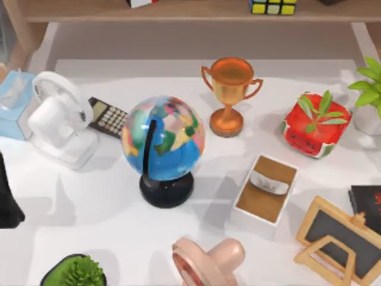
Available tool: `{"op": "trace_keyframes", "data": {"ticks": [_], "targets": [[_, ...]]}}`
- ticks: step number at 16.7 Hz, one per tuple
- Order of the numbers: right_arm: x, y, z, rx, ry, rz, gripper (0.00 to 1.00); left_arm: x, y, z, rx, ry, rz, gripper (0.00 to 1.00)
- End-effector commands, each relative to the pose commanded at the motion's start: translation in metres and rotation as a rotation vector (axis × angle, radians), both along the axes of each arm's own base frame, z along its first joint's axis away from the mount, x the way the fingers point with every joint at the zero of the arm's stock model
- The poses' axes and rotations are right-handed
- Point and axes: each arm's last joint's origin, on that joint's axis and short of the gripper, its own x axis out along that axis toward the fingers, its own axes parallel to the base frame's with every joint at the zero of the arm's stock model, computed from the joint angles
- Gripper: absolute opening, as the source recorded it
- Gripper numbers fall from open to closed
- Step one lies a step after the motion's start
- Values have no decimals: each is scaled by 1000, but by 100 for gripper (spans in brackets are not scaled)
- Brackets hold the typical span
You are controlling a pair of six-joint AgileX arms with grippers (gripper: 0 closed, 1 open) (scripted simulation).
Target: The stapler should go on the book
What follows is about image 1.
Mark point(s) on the globe on black stand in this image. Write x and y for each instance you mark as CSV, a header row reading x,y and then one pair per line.
x,y
166,143

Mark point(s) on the bronze trophy cup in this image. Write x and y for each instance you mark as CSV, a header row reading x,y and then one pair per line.
x,y
227,89

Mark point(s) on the black calculator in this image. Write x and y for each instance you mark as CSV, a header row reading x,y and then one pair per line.
x,y
110,117

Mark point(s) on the white and brown tissue box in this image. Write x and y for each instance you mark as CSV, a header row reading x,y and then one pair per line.
x,y
265,193

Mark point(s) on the pink desk fan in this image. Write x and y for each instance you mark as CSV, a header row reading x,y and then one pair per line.
x,y
208,262

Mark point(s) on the watermelon plant pot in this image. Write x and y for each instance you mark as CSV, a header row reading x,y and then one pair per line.
x,y
312,131

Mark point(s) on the wooden shelf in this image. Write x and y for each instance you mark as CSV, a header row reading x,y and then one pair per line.
x,y
178,13

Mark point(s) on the white desk fan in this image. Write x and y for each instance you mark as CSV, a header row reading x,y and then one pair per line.
x,y
59,119

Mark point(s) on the red and white box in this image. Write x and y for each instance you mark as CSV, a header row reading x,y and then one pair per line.
x,y
140,2

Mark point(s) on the colourful puzzle cube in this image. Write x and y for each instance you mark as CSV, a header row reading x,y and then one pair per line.
x,y
272,7

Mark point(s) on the wooden framed blackboard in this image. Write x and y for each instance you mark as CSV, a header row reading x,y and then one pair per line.
x,y
336,235

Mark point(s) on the green plant in black pot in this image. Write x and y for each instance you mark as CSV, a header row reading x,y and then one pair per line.
x,y
74,272

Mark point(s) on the light blue tissue box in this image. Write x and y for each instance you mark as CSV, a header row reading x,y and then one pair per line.
x,y
12,104

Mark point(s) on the green plant in white pot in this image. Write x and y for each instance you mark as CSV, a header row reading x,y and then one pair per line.
x,y
370,98

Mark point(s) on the black book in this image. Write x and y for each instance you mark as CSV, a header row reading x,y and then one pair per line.
x,y
367,199

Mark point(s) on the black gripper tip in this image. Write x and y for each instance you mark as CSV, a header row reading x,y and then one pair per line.
x,y
7,202

